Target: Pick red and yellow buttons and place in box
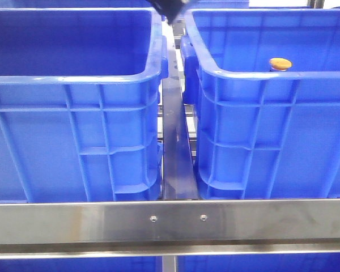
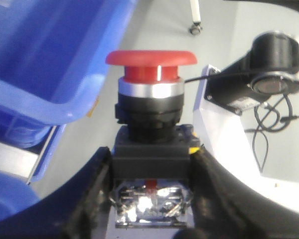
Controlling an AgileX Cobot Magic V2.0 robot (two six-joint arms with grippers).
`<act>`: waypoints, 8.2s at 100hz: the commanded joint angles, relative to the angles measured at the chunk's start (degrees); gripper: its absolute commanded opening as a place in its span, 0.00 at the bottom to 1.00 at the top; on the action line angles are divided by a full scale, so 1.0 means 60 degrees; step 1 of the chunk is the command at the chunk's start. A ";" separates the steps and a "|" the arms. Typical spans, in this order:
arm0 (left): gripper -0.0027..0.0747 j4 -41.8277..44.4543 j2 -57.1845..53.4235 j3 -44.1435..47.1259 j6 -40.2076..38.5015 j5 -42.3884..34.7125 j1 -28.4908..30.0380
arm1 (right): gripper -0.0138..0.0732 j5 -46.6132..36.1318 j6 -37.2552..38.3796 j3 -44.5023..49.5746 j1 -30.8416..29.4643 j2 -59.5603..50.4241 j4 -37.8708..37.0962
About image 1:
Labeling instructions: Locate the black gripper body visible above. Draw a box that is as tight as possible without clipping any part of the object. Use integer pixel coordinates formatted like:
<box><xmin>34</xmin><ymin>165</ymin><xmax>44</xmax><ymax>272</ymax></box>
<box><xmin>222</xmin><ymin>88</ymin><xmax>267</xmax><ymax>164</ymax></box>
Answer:
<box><xmin>148</xmin><ymin>0</ymin><xmax>197</xmax><ymax>24</ymax></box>

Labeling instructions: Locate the yellow push button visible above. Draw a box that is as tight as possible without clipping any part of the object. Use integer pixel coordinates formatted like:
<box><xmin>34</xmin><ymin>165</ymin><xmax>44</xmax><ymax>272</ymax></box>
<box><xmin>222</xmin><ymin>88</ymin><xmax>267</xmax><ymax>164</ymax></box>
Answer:
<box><xmin>269</xmin><ymin>57</ymin><xmax>292</xmax><ymax>72</ymax></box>

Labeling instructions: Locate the blue bin with buttons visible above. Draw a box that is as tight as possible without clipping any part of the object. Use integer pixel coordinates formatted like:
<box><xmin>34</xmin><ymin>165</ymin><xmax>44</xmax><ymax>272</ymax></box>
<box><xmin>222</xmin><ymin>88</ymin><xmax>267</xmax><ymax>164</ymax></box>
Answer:
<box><xmin>183</xmin><ymin>8</ymin><xmax>340</xmax><ymax>199</ymax></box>

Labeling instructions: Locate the blue bin at left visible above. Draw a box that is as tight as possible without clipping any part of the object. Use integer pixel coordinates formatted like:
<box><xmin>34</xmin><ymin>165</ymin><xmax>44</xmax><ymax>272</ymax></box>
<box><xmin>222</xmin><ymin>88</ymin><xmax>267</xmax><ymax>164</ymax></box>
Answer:
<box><xmin>0</xmin><ymin>8</ymin><xmax>168</xmax><ymax>204</ymax></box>

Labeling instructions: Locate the steel divider bar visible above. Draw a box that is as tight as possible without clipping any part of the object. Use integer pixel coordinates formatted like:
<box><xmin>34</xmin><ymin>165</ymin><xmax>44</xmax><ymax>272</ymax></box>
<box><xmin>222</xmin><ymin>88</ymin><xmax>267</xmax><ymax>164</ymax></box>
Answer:
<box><xmin>161</xmin><ymin>16</ymin><xmax>199</xmax><ymax>201</ymax></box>

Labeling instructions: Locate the blue bin lower shelf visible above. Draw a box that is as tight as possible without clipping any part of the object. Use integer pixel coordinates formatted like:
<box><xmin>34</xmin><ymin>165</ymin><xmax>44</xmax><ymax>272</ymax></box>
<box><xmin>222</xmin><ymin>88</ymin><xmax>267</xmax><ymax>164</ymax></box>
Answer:
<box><xmin>0</xmin><ymin>253</ymin><xmax>340</xmax><ymax>271</ymax></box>

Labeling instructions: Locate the steel front rail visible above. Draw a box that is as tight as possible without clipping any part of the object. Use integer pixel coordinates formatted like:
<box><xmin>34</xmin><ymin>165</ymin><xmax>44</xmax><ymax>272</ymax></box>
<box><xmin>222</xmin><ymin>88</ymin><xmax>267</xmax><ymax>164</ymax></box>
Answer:
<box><xmin>0</xmin><ymin>199</ymin><xmax>340</xmax><ymax>259</ymax></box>

